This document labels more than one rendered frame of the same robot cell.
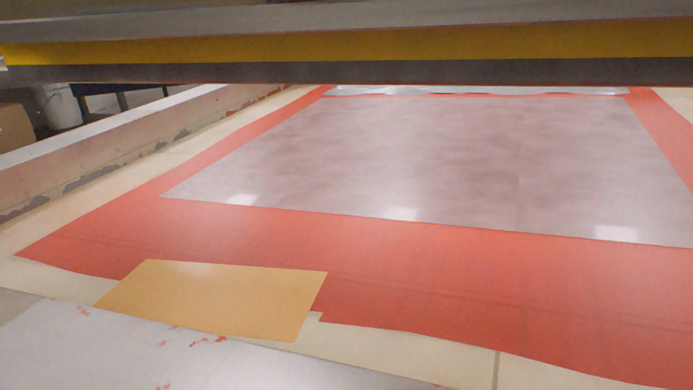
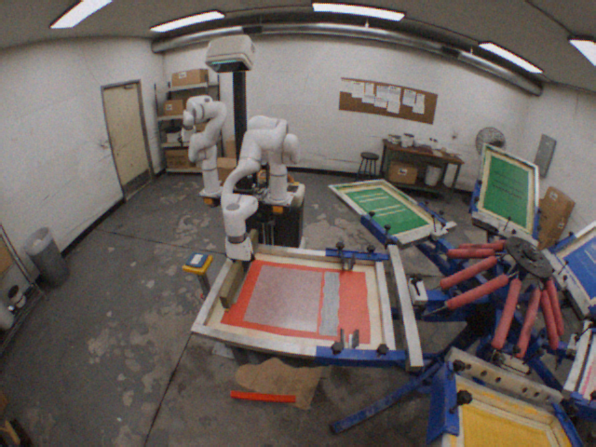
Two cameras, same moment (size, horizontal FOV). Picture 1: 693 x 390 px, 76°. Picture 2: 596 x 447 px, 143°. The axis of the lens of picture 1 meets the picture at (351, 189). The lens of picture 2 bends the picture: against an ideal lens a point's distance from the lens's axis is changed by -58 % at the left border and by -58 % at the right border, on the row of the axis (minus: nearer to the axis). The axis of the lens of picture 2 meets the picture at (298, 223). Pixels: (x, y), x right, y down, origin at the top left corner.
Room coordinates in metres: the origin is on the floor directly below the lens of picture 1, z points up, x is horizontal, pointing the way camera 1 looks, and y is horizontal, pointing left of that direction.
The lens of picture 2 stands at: (0.23, -0.73, 1.80)
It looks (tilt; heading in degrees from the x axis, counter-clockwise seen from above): 34 degrees down; 74
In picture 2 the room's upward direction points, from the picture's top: 2 degrees clockwise
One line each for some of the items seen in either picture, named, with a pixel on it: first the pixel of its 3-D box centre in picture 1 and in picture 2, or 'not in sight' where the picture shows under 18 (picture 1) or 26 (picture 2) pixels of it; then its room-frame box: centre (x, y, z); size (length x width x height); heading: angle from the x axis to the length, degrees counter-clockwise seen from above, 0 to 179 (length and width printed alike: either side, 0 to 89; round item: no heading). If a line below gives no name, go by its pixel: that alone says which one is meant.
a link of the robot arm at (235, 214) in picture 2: not in sight; (240, 213); (0.22, 0.03, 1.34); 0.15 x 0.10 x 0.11; 63
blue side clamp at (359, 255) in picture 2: not in sight; (353, 258); (0.76, 0.07, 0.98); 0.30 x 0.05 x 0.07; 157
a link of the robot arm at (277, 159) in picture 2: not in sight; (279, 159); (0.46, 0.48, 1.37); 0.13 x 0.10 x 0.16; 153
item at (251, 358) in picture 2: not in sight; (280, 357); (0.30, -0.27, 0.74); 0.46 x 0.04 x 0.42; 157
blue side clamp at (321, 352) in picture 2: not in sight; (355, 357); (0.55, -0.45, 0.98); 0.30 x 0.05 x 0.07; 157
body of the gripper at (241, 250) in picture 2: not in sight; (237, 246); (0.20, 0.00, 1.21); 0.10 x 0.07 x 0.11; 157
